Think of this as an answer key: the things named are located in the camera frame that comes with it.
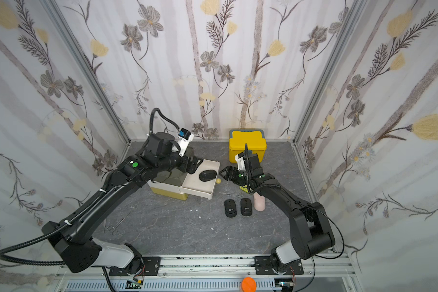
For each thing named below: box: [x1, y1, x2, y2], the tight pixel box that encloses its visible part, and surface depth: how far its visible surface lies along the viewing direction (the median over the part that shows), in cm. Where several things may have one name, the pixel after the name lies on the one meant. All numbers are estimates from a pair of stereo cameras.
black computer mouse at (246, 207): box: [240, 197, 253, 217], surface depth 91 cm
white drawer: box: [179, 159, 221, 201], surface depth 92 cm
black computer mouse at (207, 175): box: [198, 169, 218, 182], surface depth 94 cm
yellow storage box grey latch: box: [228, 129, 268, 164], surface depth 104 cm
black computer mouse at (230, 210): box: [224, 198, 238, 218], surface depth 90 cm
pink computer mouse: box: [253, 191, 266, 212], surface depth 92 cm
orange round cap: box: [241, 276, 257, 292], surface depth 63 cm
